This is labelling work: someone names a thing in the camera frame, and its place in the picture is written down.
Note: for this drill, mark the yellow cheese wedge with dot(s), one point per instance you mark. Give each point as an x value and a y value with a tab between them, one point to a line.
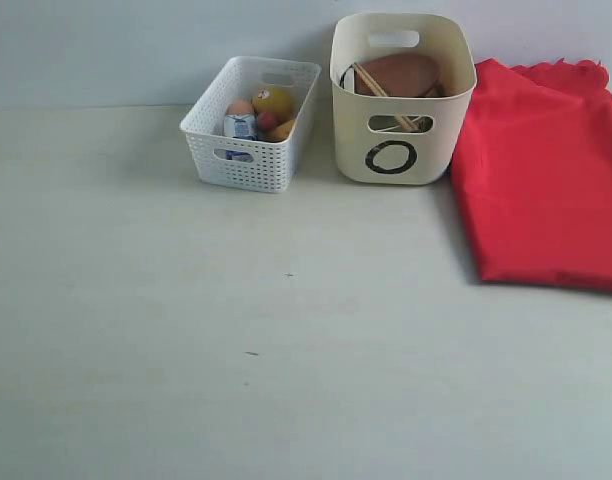
281	132

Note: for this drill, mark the red strawberry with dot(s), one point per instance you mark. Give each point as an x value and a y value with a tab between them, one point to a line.
267	121

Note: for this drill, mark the blue white milk carton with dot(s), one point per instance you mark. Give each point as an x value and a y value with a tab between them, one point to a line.
241	127

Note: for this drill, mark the yellow lemon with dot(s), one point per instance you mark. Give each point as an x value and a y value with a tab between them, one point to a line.
275	100

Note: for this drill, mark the brown egg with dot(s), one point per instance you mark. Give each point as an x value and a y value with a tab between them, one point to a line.
241	107

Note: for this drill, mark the wooden chopstick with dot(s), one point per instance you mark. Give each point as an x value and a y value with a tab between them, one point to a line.
417	124
369	81

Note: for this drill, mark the brown wooden plate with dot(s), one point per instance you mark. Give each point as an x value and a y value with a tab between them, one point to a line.
406	75

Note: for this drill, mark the red scalloped table cloth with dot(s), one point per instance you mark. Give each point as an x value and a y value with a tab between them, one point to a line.
532	174

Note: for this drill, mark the white ceramic bowl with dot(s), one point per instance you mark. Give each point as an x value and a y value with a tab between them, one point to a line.
347	80

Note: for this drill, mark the cream plastic bin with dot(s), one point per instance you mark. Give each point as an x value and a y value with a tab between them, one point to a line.
370	145

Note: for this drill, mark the white perforated plastic basket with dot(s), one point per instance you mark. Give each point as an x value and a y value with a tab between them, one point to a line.
256	165

